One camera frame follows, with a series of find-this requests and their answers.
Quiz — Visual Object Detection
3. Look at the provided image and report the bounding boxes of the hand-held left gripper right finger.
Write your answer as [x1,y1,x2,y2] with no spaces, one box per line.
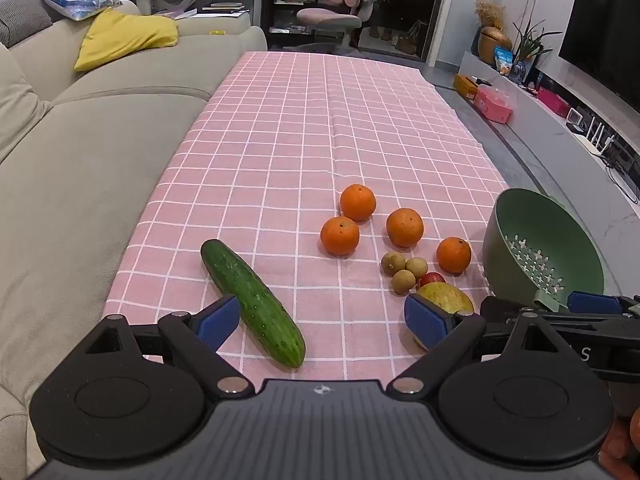
[385,292,568,396]

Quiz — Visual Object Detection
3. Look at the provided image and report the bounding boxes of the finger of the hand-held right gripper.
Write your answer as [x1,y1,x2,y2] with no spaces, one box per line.
[567,290,640,317]
[479,296,524,329]

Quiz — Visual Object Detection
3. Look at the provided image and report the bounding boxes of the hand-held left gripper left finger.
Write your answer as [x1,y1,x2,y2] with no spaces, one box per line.
[80,294,255,401]

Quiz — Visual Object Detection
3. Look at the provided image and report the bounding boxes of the orange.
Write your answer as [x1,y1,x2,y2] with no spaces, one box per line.
[340,184,377,222]
[385,207,425,248]
[320,216,361,257]
[436,236,473,275]

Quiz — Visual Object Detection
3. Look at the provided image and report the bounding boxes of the green colander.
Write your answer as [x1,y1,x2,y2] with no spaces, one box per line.
[481,188,606,313]

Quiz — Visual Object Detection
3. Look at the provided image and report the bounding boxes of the yellow green mango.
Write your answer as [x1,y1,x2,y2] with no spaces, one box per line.
[409,281,475,352]

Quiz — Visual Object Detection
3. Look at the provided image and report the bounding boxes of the green cucumber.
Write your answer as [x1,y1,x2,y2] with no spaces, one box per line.
[200,239,307,370]

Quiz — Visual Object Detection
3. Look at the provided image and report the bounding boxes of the white marble television console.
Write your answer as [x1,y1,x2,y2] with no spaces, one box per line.
[457,50,640,291]

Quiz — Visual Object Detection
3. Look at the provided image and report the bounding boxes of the white router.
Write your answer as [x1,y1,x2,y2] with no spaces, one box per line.
[572,115,617,153]

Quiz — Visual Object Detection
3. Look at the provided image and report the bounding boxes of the beige sofa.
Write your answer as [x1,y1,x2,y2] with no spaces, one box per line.
[0,0,268,466]

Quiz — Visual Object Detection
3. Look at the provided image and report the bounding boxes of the pink checked tablecloth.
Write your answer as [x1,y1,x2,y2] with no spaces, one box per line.
[102,51,511,386]

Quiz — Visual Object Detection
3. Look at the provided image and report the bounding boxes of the red pink box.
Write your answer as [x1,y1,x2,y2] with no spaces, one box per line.
[536,86,572,119]

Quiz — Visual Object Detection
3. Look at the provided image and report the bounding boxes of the orange box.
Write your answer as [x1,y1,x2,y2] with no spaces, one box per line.
[453,74,480,101]

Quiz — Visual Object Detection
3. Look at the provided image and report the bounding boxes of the blue snack bag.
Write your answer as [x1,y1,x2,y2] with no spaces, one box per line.
[494,46,515,77]

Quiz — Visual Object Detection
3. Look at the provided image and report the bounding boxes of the black television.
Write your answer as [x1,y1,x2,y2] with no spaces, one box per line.
[557,0,640,120]

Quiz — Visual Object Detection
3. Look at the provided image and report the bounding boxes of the green potted plant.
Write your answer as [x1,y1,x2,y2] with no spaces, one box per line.
[509,17,563,86]

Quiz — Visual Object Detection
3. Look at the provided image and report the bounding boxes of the gold vase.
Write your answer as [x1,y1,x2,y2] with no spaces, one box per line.
[477,26,514,66]

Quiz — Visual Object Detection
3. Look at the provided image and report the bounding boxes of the yellow pillow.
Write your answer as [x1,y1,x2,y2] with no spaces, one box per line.
[74,9,179,72]

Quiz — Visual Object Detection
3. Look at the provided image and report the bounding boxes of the dried flowers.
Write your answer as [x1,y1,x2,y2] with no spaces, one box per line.
[474,0,507,31]

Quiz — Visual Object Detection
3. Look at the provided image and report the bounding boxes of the pink desk chair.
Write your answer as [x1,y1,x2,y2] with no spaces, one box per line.
[296,0,379,56]

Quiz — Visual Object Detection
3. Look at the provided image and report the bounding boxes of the black shelf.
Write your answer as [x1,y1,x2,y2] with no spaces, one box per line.
[261,0,326,51]

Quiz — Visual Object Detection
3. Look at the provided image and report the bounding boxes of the blue printed cushion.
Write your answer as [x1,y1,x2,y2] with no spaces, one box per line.
[39,0,123,22]

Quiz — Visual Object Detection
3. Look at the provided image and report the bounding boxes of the grey textured cushion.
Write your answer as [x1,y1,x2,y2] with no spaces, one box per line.
[0,0,53,49]

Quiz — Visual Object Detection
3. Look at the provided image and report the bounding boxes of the black cables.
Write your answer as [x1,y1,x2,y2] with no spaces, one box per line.
[597,137,640,206]

